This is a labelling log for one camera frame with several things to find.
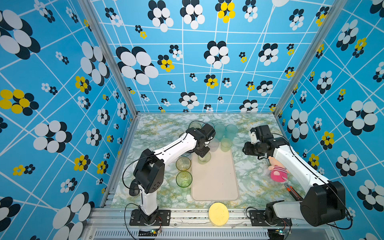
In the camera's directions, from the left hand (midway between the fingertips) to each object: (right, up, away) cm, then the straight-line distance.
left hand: (202, 150), depth 87 cm
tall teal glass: (+13, +12, +17) cm, 24 cm away
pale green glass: (+2, -6, +5) cm, 8 cm away
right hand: (+26, +1, -2) cm, 26 cm away
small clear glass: (+9, +2, +11) cm, 14 cm away
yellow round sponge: (+8, -29, -15) cm, 33 cm away
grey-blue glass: (-9, -1, -6) cm, 11 cm away
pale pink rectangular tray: (+8, -17, -2) cm, 19 cm away
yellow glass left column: (-11, -8, +1) cm, 14 cm away
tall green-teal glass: (+21, +11, +15) cm, 28 cm away
